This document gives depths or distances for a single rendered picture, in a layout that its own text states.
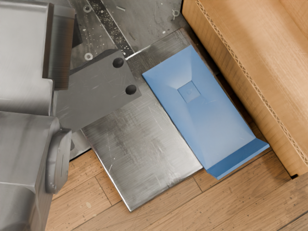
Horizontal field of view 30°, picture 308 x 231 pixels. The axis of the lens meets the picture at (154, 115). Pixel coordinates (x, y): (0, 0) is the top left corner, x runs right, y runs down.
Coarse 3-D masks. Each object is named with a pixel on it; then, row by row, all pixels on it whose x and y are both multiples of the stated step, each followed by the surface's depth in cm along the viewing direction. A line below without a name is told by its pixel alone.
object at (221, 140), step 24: (192, 48) 69; (144, 72) 68; (168, 72) 68; (192, 72) 68; (168, 96) 67; (216, 96) 67; (192, 120) 67; (216, 120) 67; (240, 120) 67; (192, 144) 66; (216, 144) 66; (240, 144) 66; (264, 144) 64; (216, 168) 64
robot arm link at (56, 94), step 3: (54, 90) 40; (57, 90) 40; (54, 93) 40; (57, 93) 40; (54, 96) 40; (57, 96) 40; (54, 99) 40; (57, 99) 40; (54, 102) 40; (57, 102) 40; (54, 105) 40; (57, 105) 40; (54, 108) 40; (54, 111) 40; (54, 114) 40; (60, 126) 41
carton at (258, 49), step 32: (192, 0) 66; (224, 0) 73; (256, 0) 73; (288, 0) 71; (224, 32) 72; (256, 32) 72; (288, 32) 72; (224, 64) 68; (256, 64) 71; (288, 64) 71; (256, 96) 64; (288, 96) 70; (288, 128) 69; (288, 160) 65
